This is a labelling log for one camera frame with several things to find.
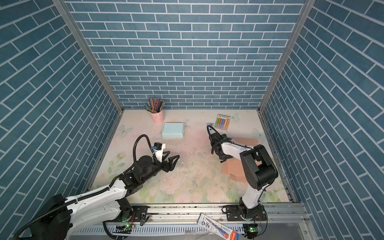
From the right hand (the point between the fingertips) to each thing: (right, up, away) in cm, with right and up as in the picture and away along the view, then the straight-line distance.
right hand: (229, 152), depth 94 cm
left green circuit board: (-57, -33, -22) cm, 69 cm away
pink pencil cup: (-49, +23, +13) cm, 56 cm away
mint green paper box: (-38, +14, +11) cm, 42 cm away
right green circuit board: (+6, -32, -24) cm, 40 cm away
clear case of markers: (-2, +19, +17) cm, 26 cm away
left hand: (-32, +2, -16) cm, 36 cm away
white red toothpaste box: (-11, -30, -25) cm, 41 cm away
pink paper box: (+2, -8, -3) cm, 9 cm away
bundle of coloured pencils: (-53, +32, +14) cm, 63 cm away
